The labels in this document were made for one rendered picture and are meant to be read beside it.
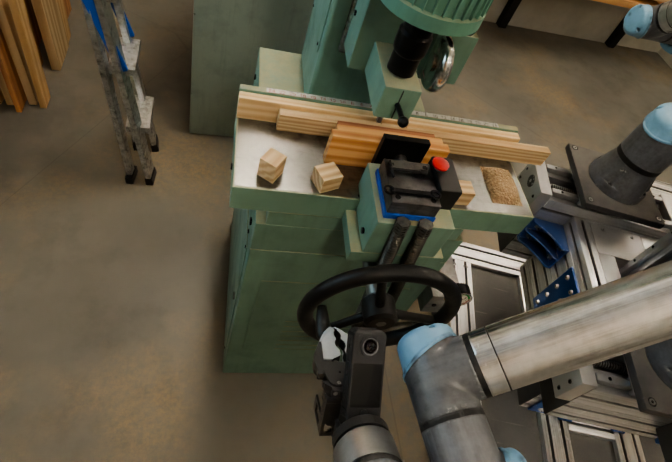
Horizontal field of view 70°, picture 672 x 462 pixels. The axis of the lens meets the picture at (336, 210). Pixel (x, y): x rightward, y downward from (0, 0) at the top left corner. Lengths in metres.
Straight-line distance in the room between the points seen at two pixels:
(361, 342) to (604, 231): 0.96
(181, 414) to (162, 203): 0.79
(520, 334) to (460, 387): 0.09
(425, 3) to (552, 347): 0.48
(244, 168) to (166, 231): 1.04
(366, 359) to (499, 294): 1.25
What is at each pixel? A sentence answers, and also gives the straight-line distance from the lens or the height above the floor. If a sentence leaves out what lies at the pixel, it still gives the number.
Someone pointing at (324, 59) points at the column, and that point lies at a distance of 1.09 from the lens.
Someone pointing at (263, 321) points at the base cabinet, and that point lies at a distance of 1.29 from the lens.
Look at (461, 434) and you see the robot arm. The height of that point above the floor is 1.05.
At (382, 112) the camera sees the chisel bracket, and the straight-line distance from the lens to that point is 0.89.
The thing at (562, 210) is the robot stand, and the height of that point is 0.73.
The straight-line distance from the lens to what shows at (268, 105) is 0.94.
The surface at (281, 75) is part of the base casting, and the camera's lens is 1.26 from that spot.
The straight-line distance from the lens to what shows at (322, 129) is 0.96.
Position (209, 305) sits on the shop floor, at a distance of 1.73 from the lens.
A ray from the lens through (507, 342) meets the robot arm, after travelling 0.58.
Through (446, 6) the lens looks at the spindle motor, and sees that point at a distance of 0.75.
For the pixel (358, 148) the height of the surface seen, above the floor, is 0.95.
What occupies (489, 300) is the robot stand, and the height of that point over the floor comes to 0.21.
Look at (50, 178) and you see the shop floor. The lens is 2.08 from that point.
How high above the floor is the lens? 1.54
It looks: 49 degrees down
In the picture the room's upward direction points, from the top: 23 degrees clockwise
